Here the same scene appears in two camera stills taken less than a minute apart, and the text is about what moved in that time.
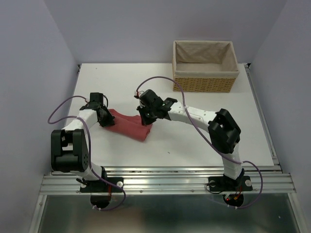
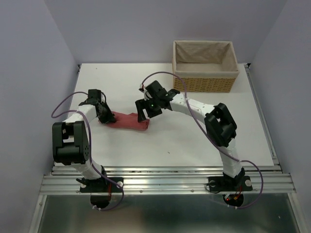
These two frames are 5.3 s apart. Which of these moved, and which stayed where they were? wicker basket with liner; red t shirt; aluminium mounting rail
Moved: red t shirt
Stayed: wicker basket with liner; aluminium mounting rail
